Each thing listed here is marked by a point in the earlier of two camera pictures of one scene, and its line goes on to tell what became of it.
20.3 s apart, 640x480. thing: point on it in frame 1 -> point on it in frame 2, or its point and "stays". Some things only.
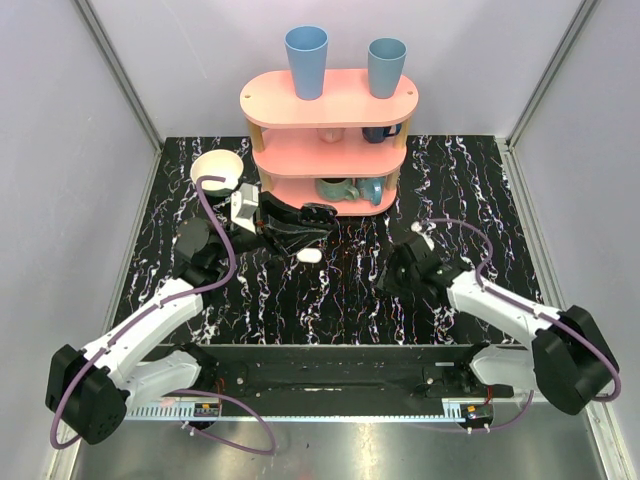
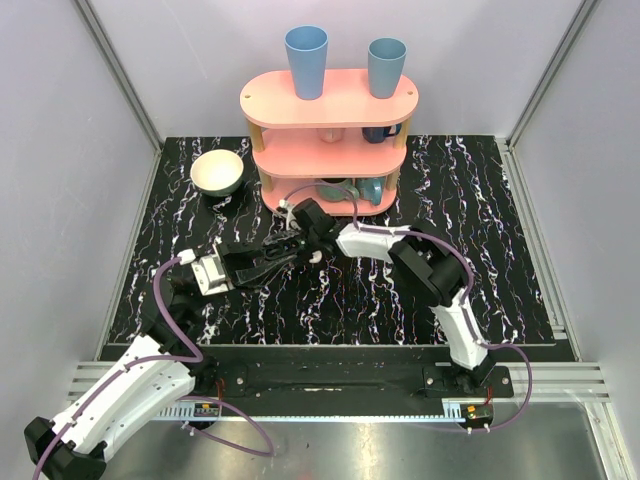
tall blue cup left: x=307 y=46 stays
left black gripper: x=268 y=226 -> x=228 y=263
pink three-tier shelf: x=344 y=149 stays
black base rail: x=424 y=381 stays
